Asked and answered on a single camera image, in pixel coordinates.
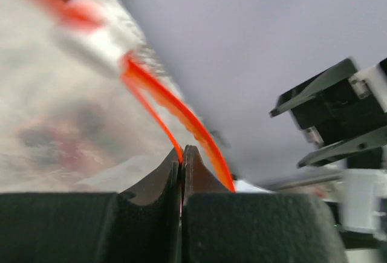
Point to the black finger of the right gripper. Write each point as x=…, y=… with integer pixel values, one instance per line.
x=345, y=149
x=311, y=88

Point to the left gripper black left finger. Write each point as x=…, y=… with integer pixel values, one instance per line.
x=139, y=224

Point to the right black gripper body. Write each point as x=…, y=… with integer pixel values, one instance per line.
x=343, y=111

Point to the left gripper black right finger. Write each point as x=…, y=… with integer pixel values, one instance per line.
x=223, y=226

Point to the clear orange-zip bag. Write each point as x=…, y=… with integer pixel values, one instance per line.
x=85, y=104

